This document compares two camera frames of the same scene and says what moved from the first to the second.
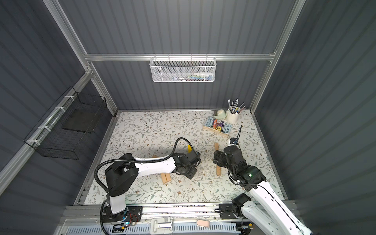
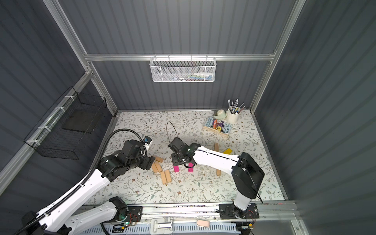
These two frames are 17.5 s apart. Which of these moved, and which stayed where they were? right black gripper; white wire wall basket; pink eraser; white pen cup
Moved: right black gripper
Stayed: pink eraser; white wire wall basket; white pen cup
